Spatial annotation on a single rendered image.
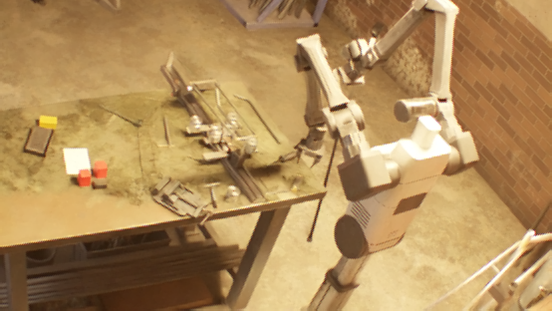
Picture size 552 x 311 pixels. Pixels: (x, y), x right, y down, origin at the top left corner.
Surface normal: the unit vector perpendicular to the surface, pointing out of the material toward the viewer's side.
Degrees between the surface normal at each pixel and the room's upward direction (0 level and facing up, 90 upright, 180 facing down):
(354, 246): 90
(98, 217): 0
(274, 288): 0
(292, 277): 0
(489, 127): 90
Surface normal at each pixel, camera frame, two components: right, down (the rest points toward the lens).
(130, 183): 0.29, -0.76
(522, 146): -0.82, 0.12
